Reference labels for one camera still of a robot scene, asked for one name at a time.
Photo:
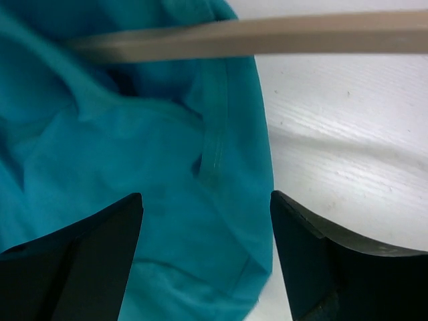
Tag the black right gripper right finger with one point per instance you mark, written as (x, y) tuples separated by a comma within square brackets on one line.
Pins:
[(333, 273)]

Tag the teal t shirt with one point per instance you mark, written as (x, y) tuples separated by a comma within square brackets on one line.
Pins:
[(189, 136)]

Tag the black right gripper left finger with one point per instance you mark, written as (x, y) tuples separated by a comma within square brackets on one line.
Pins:
[(79, 272)]

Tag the beige wooden hanger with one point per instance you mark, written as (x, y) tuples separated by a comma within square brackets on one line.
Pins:
[(385, 32)]

